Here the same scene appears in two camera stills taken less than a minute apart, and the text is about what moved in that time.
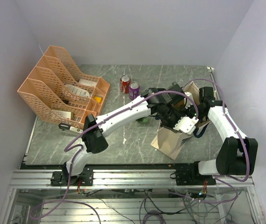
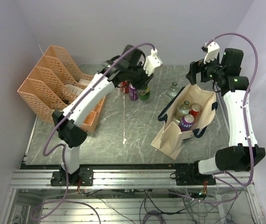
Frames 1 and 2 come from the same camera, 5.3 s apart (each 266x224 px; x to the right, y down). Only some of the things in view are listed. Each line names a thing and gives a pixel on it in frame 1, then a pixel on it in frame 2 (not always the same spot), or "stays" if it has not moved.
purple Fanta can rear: (134, 90) stays
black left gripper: (171, 127) -> (143, 84)
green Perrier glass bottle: (145, 119) -> (144, 94)
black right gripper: (199, 118) -> (196, 66)
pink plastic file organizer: (56, 87) stays
